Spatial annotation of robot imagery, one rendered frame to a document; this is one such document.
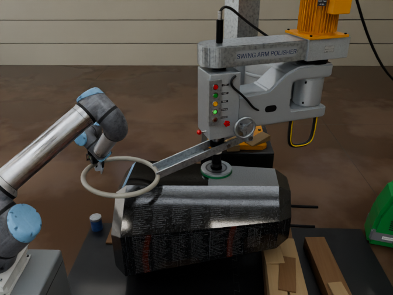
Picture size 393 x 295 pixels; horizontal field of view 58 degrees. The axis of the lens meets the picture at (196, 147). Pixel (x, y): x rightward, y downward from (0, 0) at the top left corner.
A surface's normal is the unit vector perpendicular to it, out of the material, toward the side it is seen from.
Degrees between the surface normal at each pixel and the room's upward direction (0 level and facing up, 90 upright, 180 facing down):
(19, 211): 51
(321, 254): 0
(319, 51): 90
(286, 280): 0
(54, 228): 0
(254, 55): 90
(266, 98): 90
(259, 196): 45
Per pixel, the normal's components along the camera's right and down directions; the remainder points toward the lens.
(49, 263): 0.00, -0.89
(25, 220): 0.77, -0.55
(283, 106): 0.32, 0.43
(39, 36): -0.03, 0.46
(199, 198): -0.02, -0.30
